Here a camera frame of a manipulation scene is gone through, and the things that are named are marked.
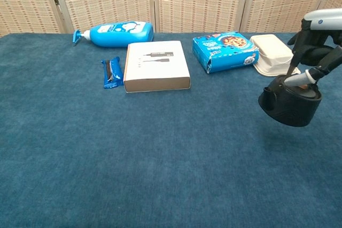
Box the blue cookie box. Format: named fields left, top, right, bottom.
left=192, top=30, right=260, bottom=74

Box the white plastic food container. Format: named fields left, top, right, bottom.
left=250, top=34, right=301, bottom=77

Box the flat white cardboard box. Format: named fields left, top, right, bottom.
left=123, top=40, right=192, bottom=93

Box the black kettle with orange knob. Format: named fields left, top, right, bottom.
left=258, top=59, right=323, bottom=128

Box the blue pump lotion bottle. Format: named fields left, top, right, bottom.
left=73, top=21, right=155, bottom=48

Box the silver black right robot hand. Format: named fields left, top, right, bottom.
left=283, top=8, right=342, bottom=88

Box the blue cookie snack packet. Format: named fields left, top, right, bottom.
left=100, top=56, right=124, bottom=90

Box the blue felt table cover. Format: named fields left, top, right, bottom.
left=0, top=32, right=342, bottom=228

